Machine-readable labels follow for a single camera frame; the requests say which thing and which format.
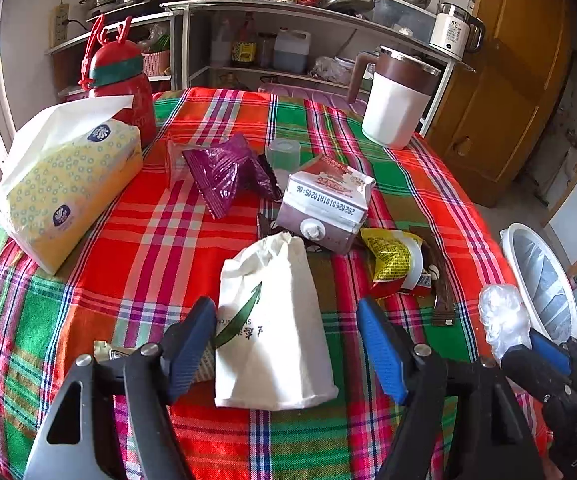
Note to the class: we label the black frying pan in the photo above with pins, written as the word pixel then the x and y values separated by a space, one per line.
pixel 350 7

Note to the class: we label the purple snack wrapper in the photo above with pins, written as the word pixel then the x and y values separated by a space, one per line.
pixel 223 170

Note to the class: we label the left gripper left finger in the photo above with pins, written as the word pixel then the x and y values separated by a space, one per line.
pixel 78 438

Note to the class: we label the clear storage box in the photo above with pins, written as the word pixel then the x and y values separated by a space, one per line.
pixel 406 18

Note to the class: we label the pink milk carton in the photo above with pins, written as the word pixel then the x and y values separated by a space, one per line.
pixel 326 202

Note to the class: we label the plaid tablecloth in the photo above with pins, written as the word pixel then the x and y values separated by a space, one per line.
pixel 156 249

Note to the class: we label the white brown thermal jug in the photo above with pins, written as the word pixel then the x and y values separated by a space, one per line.
pixel 402 87

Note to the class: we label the white electric kettle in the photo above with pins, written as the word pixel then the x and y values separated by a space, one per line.
pixel 456 31

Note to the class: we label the yellow tissue pack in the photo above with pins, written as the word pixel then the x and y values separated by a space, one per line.
pixel 66 165

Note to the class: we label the white paper bag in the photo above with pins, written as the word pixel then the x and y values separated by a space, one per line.
pixel 271 349

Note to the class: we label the clear plastic wrap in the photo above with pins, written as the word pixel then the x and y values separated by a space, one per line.
pixel 505 318

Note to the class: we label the white trash bin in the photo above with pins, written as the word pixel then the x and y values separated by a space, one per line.
pixel 542 283

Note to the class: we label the brown coffee stick wrapper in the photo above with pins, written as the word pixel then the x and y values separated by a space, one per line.
pixel 444 314

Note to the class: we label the clear plastic cup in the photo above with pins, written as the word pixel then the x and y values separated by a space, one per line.
pixel 283 155

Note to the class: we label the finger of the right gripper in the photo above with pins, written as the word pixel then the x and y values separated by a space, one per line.
pixel 552 353
pixel 533 373

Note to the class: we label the wooden door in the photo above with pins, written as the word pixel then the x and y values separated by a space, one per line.
pixel 496 107

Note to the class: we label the white plastic jug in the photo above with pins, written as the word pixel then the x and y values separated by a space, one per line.
pixel 291 51

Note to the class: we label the beige wrapper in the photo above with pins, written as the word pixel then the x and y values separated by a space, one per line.
pixel 104 351

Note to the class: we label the white power strip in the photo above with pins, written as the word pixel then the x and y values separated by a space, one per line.
pixel 58 24

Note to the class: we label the pink plastic basket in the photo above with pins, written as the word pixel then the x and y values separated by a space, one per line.
pixel 157 63

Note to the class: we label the red kids water bottle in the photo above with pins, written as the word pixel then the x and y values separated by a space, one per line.
pixel 115 68

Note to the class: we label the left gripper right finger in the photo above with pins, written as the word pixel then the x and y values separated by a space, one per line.
pixel 491 437

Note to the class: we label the metal kitchen shelf rack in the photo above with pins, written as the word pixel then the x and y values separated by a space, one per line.
pixel 199 36

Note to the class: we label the yellow label oil bottle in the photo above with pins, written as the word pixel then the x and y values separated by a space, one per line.
pixel 244 45

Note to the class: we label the yellow snack wrapper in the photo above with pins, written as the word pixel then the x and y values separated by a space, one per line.
pixel 401 263

